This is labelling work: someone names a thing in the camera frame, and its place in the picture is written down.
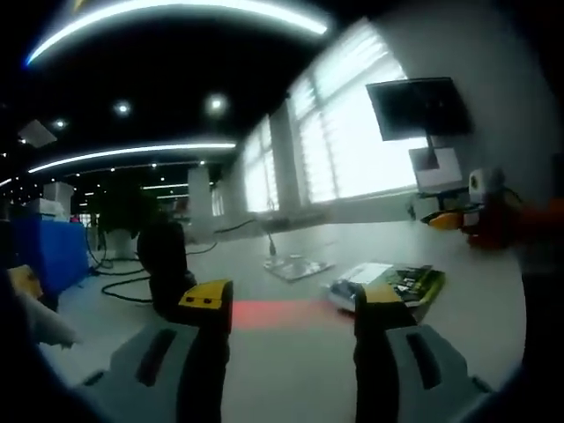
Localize potted green plant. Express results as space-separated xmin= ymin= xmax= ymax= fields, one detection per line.
xmin=94 ymin=180 xmax=177 ymax=261

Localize black metal desk stand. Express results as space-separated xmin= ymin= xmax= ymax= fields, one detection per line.
xmin=407 ymin=187 xmax=471 ymax=221

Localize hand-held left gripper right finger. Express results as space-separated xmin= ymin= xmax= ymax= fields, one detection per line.
xmin=353 ymin=283 xmax=494 ymax=423

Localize blue plastic box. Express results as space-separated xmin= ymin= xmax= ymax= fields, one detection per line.
xmin=11 ymin=218 xmax=89 ymax=301

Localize black power cable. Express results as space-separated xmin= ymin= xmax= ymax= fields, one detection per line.
xmin=187 ymin=218 xmax=261 ymax=256

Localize pale yellow bag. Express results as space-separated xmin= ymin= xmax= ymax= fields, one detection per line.
xmin=6 ymin=263 xmax=43 ymax=301

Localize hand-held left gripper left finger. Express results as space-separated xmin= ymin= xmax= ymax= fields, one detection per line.
xmin=72 ymin=278 xmax=234 ymax=423

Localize narrow bright window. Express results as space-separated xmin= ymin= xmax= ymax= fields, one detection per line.
xmin=241 ymin=114 xmax=277 ymax=212

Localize green black sheet goods packet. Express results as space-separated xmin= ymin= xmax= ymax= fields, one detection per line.
xmin=325 ymin=262 xmax=446 ymax=323

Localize person's right hand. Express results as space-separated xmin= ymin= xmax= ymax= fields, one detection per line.
xmin=464 ymin=204 xmax=523 ymax=250

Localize ceiling air vent panel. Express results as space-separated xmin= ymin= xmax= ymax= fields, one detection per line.
xmin=18 ymin=118 xmax=58 ymax=149

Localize white box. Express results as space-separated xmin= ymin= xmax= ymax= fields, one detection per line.
xmin=41 ymin=182 xmax=74 ymax=221

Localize ceiling spotlights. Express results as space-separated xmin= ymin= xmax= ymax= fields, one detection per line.
xmin=52 ymin=94 xmax=228 ymax=186

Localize white table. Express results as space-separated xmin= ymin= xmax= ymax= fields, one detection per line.
xmin=34 ymin=218 xmax=528 ymax=423

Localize white display screen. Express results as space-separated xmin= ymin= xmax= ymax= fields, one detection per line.
xmin=408 ymin=147 xmax=464 ymax=193

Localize grey cloth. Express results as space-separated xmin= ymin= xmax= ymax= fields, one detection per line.
xmin=19 ymin=290 xmax=83 ymax=349

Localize black barcode scanner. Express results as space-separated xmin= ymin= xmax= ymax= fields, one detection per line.
xmin=136 ymin=219 xmax=199 ymax=325

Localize silver foil sheet goods packet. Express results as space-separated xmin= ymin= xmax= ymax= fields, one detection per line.
xmin=263 ymin=257 xmax=337 ymax=282

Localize black scanner cable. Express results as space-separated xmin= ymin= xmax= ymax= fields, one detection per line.
xmin=100 ymin=277 xmax=153 ymax=304

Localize black wall monitor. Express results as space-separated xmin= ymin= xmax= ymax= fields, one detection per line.
xmin=365 ymin=77 xmax=472 ymax=142

